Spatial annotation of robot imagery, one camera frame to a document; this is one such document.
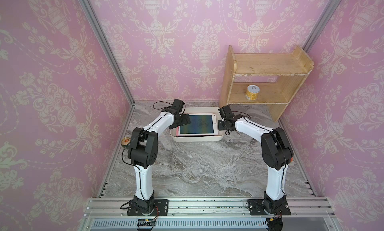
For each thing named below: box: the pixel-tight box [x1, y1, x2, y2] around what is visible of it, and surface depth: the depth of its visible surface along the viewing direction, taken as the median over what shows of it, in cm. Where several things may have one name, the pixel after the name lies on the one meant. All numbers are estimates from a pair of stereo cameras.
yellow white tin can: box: [245, 84, 260, 101], surface depth 93 cm
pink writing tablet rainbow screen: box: [175, 112, 219, 138], surface depth 105 cm
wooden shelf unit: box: [219, 45, 314, 123], surface depth 85 cm
